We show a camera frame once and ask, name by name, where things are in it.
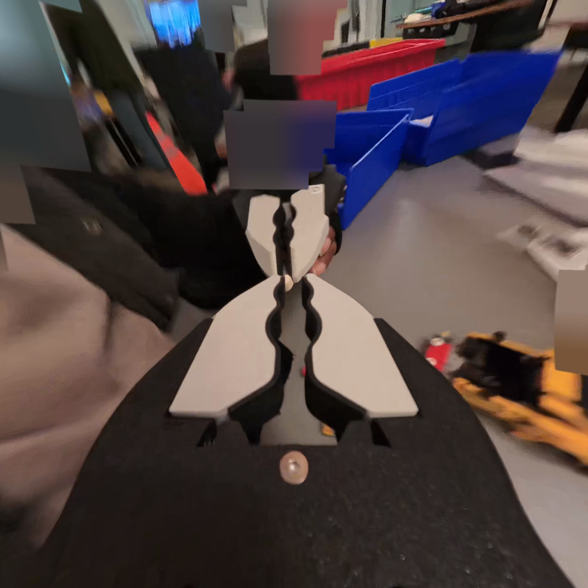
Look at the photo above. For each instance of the yellow lego car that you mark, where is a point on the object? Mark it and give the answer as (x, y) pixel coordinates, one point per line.
(505, 390)

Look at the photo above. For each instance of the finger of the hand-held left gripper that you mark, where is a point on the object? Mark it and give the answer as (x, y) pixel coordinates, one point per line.
(310, 225)
(262, 229)

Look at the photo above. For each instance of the person's left hand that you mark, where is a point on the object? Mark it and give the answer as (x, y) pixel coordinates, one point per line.
(327, 251)

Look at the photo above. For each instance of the orange traffic cone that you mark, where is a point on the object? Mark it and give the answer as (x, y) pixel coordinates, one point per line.
(179, 160)

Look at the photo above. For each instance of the person's pink garment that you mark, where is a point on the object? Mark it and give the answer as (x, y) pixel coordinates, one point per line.
(69, 390)

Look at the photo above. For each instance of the red plastic bin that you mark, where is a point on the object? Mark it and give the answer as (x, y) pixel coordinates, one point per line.
(367, 69)

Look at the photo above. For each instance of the small white round lego stud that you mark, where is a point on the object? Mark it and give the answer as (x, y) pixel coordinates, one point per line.
(288, 283)

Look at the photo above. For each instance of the yellow plastic bin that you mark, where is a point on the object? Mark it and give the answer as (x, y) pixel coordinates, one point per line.
(386, 42)

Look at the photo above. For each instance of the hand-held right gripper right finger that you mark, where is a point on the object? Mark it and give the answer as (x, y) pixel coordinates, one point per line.
(358, 363)

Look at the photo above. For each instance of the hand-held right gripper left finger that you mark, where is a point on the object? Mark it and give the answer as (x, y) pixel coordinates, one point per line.
(229, 363)

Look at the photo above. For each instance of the person's left forearm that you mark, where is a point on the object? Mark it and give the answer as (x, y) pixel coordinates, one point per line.
(193, 239)

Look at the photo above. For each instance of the clear plastic bag dark pieces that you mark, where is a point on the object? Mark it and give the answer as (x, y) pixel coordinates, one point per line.
(533, 234)

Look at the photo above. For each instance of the white paper bag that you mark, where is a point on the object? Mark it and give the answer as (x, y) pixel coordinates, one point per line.
(542, 179)

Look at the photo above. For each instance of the wooden office desk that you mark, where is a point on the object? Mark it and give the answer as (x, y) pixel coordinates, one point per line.
(459, 16)

